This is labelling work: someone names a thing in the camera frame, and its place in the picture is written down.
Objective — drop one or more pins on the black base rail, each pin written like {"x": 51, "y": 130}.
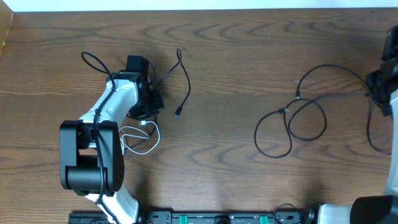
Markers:
{"x": 283, "y": 214}

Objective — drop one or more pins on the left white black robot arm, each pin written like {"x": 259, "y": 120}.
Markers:
{"x": 91, "y": 156}

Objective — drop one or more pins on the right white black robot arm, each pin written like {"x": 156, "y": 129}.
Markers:
{"x": 386, "y": 205}

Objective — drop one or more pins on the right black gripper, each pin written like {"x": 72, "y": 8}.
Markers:
{"x": 371, "y": 80}

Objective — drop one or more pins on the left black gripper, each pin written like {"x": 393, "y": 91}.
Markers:
{"x": 158, "y": 105}

